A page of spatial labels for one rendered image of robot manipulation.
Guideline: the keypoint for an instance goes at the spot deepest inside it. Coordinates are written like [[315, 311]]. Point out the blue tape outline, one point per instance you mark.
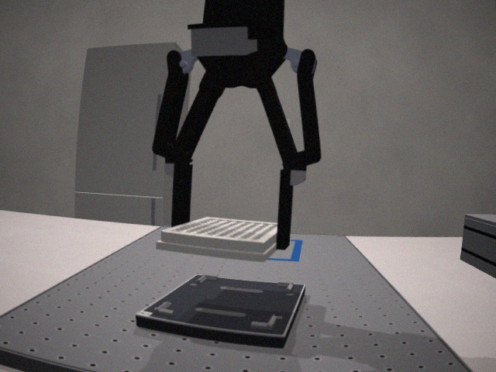
[[296, 252]]

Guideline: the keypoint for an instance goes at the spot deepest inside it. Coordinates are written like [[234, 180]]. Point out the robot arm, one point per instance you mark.
[[236, 37]]

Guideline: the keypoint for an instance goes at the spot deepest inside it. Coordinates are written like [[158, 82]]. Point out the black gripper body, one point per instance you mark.
[[236, 72]]

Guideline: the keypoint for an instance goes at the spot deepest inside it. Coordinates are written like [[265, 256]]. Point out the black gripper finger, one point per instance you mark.
[[294, 163], [177, 161]]

